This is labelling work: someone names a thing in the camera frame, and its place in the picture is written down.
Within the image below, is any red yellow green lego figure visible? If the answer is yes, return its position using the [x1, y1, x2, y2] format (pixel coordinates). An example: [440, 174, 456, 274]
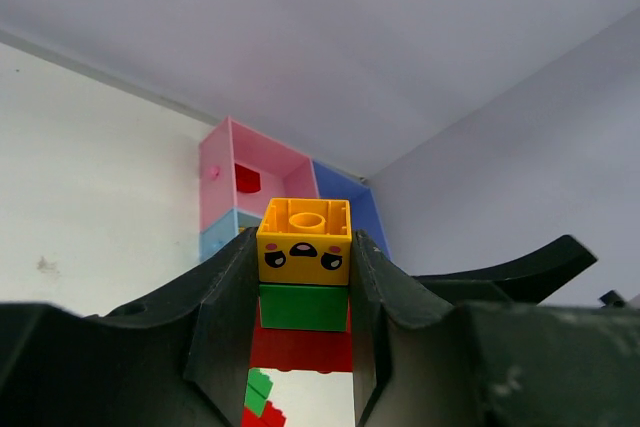
[250, 198, 353, 374]

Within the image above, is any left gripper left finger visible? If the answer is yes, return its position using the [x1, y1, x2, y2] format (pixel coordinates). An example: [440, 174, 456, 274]
[1, 229, 258, 426]

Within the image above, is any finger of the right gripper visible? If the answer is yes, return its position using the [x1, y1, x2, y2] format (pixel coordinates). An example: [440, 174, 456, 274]
[414, 235, 597, 304]

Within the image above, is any red green lego stack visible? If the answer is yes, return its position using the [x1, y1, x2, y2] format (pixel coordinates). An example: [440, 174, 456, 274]
[241, 368, 287, 427]

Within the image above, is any pink container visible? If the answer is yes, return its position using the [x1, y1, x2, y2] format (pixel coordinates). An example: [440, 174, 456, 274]
[199, 117, 319, 230]

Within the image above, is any red curved lego brick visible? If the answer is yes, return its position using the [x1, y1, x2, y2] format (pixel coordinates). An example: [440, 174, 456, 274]
[234, 163, 262, 194]

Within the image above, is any dark blue container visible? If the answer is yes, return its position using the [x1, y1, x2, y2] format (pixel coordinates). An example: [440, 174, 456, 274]
[313, 161, 391, 258]

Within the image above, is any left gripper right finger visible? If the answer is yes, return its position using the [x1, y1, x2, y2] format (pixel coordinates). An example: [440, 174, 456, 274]
[350, 231, 639, 426]

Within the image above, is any light blue container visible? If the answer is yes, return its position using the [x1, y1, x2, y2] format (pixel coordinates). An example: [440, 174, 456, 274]
[199, 208, 262, 262]

